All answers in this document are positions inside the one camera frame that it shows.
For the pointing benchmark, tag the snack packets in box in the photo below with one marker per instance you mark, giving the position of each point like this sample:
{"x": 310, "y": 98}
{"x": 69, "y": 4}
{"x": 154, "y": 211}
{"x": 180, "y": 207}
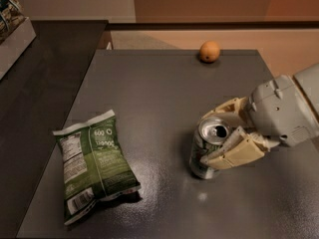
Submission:
{"x": 11, "y": 16}

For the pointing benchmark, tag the green 7up soda can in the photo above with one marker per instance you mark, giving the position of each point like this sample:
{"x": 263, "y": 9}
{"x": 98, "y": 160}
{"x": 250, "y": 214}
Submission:
{"x": 208, "y": 137}

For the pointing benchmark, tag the green chip bag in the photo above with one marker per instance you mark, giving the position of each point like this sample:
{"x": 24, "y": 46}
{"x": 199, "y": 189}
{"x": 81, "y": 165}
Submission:
{"x": 94, "y": 166}

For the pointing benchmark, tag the white snack box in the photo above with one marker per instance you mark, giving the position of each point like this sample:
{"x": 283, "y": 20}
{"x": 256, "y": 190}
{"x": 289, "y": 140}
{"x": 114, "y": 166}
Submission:
{"x": 15, "y": 44}

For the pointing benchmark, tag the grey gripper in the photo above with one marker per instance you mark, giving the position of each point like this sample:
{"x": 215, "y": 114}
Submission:
{"x": 280, "y": 112}

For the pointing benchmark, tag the orange fruit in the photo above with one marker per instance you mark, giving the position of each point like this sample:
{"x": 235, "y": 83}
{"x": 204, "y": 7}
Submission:
{"x": 209, "y": 52}

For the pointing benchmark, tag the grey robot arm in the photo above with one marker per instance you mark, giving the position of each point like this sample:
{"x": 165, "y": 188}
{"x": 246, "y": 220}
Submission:
{"x": 283, "y": 111}

